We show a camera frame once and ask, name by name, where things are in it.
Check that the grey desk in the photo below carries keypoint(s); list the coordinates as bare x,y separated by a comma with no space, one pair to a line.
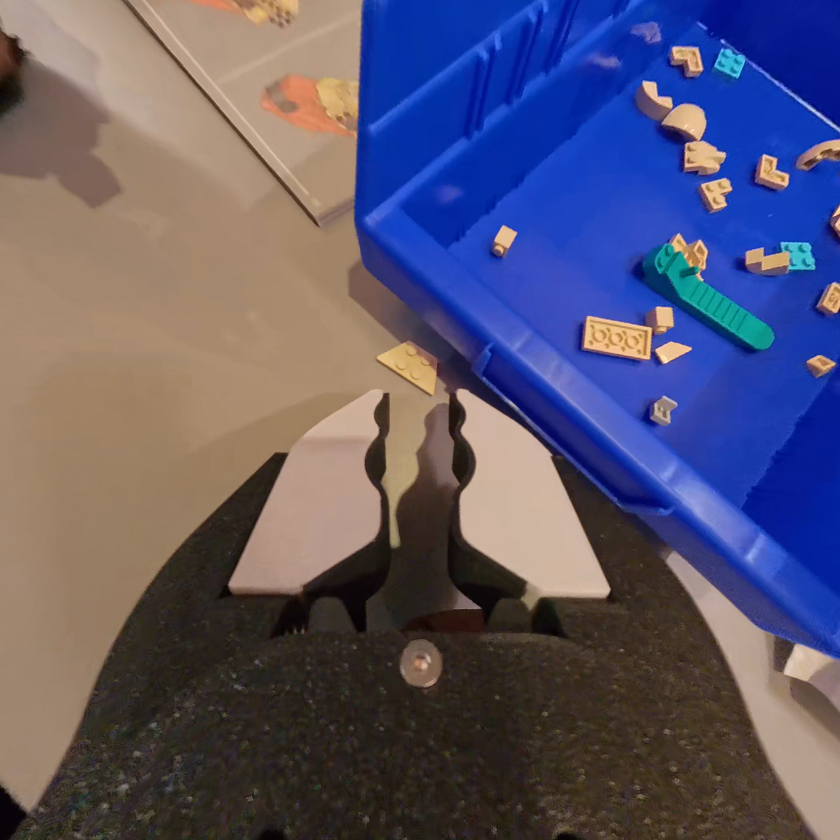
131,394

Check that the blue plastic bin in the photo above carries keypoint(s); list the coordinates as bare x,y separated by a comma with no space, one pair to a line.
551,302

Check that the scattered tan bricks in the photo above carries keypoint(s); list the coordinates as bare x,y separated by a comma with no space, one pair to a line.
702,158

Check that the tan wedge plate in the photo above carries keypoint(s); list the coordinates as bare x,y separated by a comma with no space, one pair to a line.
411,368

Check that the plain white sheet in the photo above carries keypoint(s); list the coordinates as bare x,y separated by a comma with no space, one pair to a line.
814,670

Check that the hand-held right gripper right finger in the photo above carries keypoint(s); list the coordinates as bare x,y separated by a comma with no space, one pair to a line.
532,519

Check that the small grey brick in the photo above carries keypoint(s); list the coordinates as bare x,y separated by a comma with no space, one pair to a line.
664,411

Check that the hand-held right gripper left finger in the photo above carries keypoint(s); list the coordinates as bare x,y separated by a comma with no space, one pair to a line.
309,519

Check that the green brick separator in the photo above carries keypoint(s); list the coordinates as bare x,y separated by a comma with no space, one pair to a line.
709,302

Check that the grey instruction booklet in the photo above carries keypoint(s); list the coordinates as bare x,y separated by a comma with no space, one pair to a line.
263,92

